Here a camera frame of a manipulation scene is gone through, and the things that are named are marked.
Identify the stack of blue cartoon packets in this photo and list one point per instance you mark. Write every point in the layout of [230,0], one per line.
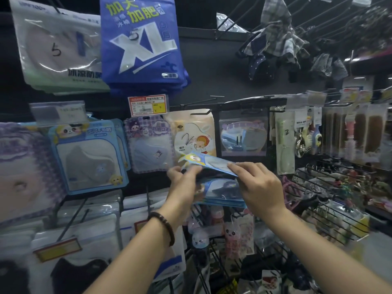
[220,192]

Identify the clear tag holder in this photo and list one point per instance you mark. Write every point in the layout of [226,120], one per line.
[297,101]
[317,97]

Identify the cartoon sticker card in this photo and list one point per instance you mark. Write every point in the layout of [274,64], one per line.
[269,280]

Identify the blue white bunny toy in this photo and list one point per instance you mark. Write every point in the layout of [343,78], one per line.
[200,240]

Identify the purple checked packet pink mask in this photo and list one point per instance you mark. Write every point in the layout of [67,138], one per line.
[24,180]

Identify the silver keyring bunch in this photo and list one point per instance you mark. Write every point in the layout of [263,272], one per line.
[301,143]

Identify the crumpled clear packet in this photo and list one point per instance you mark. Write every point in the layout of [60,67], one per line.
[228,22]

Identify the bunch of grey checked scrunchies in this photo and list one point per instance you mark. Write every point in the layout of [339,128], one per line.
[329,65]

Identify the person's right hand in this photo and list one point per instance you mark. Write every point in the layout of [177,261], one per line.
[263,192]

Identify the cream cartoon girl packet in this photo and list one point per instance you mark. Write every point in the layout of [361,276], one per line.
[193,134]

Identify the pink plush toy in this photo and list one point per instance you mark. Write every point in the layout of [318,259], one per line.
[291,192]

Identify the navy dotted headband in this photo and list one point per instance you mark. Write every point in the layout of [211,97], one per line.
[260,68]

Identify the pale green mask packet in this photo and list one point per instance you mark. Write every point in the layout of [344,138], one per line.
[61,52]

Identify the assorted small hair clips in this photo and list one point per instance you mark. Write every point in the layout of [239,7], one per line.
[346,186]

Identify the clear holder white paper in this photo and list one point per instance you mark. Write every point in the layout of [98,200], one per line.
[58,113]

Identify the pale tall packet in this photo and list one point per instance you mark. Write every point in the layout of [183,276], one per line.
[284,143]

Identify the pale yellow price tag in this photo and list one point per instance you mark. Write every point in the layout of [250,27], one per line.
[365,96]
[349,95]

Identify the person's left forearm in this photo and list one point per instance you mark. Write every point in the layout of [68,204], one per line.
[131,266]

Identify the small pink cap bottle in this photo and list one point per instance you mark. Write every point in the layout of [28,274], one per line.
[218,215]

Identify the white price tag with barcode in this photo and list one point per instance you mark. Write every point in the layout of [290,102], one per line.
[148,105]

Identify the red yellow price tag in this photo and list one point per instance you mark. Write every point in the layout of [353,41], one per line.
[139,225]
[57,249]

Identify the white spiky hairbrush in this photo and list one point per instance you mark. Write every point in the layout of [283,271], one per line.
[308,140]

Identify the blue cartoon packet grey mask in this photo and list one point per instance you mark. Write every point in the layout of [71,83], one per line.
[88,162]

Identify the clear packet purple trim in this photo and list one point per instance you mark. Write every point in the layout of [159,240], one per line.
[243,137]

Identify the person's left hand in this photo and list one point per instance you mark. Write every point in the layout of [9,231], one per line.
[182,195]

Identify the purple checked packet blue mask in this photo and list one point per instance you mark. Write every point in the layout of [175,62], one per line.
[150,150]

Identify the row of brown comb packets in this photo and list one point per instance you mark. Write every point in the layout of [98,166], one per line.
[355,134]

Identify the navy cartoon hairbrush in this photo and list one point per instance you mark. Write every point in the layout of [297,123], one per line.
[318,139]

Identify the blue cartoon packet cream mask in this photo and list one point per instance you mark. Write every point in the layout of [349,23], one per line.
[211,163]

